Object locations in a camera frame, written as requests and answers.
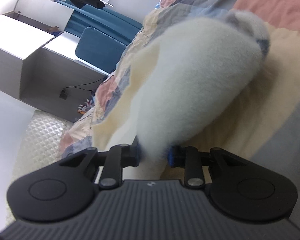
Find cream and teal fleece garment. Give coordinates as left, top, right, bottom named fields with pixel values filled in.
left=107, top=10, right=270, bottom=180

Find grey bed sheet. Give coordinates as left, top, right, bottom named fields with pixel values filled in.
left=251, top=103, right=300, bottom=228

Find patchwork pastel bed quilt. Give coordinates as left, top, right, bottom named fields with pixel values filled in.
left=61, top=0, right=300, bottom=160

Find grey open desk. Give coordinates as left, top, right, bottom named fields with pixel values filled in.
left=20, top=32, right=108, bottom=122

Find quilted white mattress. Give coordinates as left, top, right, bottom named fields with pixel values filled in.
left=5, top=109, right=75, bottom=225

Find colourful small items under desk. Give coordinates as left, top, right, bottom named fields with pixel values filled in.
left=78, top=90, right=96, bottom=115

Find blue chair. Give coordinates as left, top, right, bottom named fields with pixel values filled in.
left=75, top=27, right=126, bottom=74

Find black power adapter with cable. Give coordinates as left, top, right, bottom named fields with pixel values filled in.
left=59, top=76, right=107, bottom=100

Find white cabinet block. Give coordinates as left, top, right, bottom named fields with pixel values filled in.
left=0, top=15, right=54, bottom=99

